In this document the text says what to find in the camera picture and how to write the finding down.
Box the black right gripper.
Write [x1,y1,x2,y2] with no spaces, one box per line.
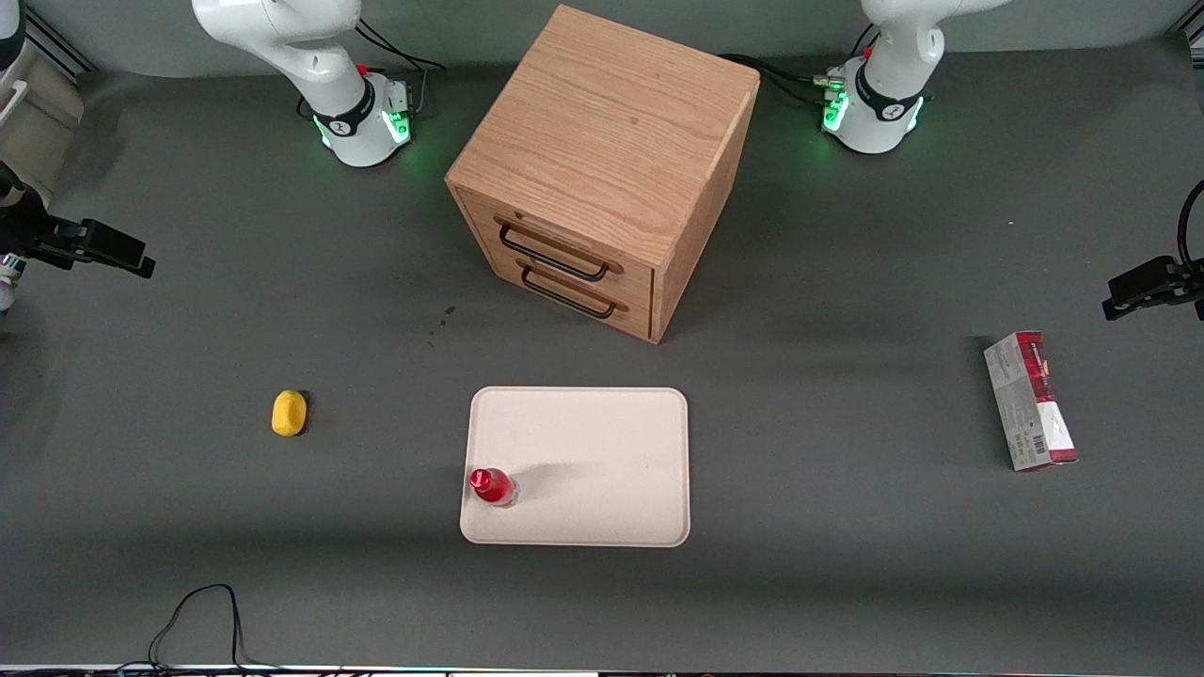
[0,193,156,280]

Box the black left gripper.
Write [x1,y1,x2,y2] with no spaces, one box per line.
[1102,256,1204,323]

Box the red coke bottle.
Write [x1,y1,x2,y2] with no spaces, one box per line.
[469,467,520,510]

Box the cream plastic tray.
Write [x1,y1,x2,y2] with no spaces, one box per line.
[459,386,691,548]

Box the beige cardboard box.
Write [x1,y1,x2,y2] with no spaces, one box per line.
[0,42,85,213]

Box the red and grey carton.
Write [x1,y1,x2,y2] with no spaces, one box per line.
[983,330,1079,472]

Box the yellow lemon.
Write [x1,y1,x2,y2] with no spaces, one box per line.
[271,390,309,437]

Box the wooden drawer front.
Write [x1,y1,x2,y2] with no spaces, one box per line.
[470,243,654,342]
[458,191,656,307]

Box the wooden drawer cabinet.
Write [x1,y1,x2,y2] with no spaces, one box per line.
[445,5,761,345]

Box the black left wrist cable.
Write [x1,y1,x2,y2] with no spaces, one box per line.
[1177,179,1204,276]

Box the black right arm base cable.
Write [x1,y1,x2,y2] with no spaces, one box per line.
[356,14,449,116]

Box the black arm base cable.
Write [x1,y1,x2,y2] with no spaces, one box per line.
[356,14,449,116]
[720,24,880,109]

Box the thin black table cable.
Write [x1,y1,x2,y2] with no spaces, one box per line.
[113,584,283,674]

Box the black left arm base cable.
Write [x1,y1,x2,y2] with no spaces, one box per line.
[720,24,880,109]

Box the black wire drawer handle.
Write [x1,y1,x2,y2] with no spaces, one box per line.
[494,215,625,283]
[516,259,629,321]

